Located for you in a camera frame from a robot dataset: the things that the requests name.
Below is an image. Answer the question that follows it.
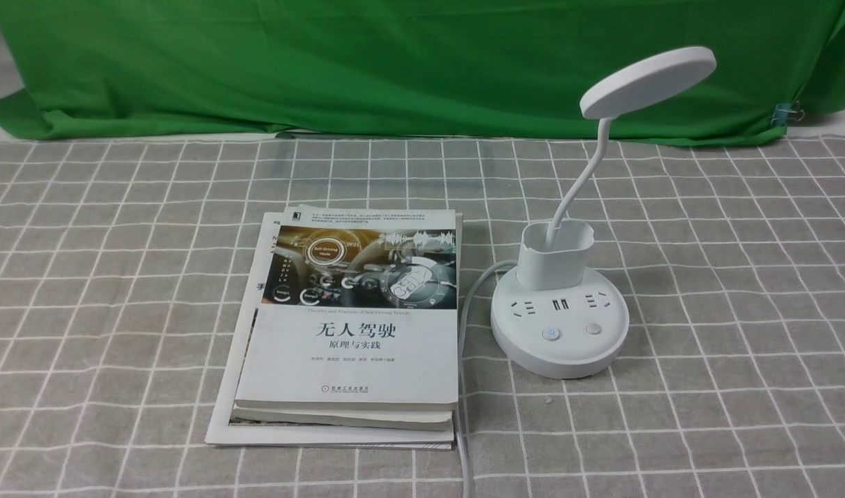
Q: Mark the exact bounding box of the grey checked tablecloth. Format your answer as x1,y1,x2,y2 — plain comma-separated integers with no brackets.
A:
0,137,845,497

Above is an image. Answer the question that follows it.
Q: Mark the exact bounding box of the bottom white book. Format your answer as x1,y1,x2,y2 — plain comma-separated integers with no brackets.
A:
205,212,454,450

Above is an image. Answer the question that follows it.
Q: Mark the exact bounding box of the top book self-driving cover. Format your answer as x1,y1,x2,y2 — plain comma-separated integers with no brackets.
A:
234,209,460,413

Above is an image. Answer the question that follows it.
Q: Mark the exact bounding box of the middle white book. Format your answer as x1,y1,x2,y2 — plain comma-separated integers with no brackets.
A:
230,204,464,432

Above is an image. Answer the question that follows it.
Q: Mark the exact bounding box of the white lamp power cable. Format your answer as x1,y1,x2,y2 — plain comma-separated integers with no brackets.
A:
456,260,519,498

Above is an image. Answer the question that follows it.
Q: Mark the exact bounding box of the white book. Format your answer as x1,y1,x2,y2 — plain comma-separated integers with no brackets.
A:
230,204,464,432
205,212,454,450

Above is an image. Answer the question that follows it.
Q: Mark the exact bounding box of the blue binder clip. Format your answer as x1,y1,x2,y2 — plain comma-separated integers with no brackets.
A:
770,101,806,127

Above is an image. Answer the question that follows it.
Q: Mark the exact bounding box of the green backdrop cloth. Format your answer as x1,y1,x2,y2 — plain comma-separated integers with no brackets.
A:
0,1,845,146

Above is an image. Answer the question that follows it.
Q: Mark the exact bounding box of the white desk lamp with sockets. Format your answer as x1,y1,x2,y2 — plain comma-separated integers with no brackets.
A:
491,46,717,380

